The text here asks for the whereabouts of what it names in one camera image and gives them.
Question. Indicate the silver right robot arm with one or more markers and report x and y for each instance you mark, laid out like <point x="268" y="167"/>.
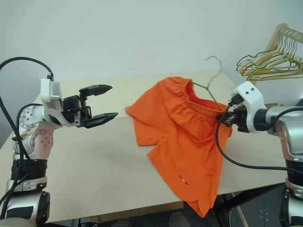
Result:
<point x="288" y="123"/>

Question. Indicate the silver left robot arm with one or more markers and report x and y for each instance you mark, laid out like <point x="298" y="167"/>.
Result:
<point x="33" y="142"/>

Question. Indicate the black table frame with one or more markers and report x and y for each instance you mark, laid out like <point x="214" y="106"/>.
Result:
<point x="260" y="205"/>

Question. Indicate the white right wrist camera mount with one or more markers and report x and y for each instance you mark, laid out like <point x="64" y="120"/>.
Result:
<point x="251" y="94"/>

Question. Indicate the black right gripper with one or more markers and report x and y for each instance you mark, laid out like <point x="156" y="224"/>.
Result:
<point x="241" y="118"/>

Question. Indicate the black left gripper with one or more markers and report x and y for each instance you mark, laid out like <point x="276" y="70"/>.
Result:
<point x="75" y="111"/>

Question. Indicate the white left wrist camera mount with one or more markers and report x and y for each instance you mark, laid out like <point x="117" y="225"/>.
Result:
<point x="50" y="94"/>

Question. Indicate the orange shorts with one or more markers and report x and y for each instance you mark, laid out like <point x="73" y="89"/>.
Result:
<point x="184" y="142"/>

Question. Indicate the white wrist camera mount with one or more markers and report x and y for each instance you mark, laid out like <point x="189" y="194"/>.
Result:
<point x="251" y="94"/>
<point x="50" y="94"/>

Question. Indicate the wooden clothes rack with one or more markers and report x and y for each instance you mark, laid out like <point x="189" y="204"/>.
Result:
<point x="274" y="40"/>

